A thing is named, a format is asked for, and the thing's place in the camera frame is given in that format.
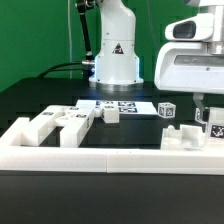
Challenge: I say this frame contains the black cables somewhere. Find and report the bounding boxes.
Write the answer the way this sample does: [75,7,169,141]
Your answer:
[37,61,91,79]

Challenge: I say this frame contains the white chair seat part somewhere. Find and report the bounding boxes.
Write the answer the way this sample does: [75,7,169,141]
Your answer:
[160,124,205,151]

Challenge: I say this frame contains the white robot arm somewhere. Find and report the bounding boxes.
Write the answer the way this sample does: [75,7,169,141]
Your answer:
[89,0,224,115]

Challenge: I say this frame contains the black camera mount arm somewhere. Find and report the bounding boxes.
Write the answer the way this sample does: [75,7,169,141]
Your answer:
[75,0,95,67]

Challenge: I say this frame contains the left white marker cube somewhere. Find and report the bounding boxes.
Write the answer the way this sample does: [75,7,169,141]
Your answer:
[158,102,176,118]

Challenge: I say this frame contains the white vertical cable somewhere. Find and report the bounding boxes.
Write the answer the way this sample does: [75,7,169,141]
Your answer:
[67,0,74,80]

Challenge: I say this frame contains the right white marker cube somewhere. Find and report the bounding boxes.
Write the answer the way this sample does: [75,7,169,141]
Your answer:
[195,108,202,123]

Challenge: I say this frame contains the white chair back part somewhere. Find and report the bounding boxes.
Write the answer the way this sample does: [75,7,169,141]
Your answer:
[21,105,94,148]

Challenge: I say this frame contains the white U-shaped boundary frame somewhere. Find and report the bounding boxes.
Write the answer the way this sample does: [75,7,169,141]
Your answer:
[0,118,224,175]

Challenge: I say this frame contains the white marker base plate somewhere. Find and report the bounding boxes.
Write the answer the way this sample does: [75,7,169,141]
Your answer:
[76,100,157,115]

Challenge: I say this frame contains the white marker cube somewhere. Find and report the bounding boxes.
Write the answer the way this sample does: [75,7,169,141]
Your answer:
[195,108,202,123]
[158,102,176,118]

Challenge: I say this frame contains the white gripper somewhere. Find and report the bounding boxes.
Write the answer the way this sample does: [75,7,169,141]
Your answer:
[154,13,224,124]

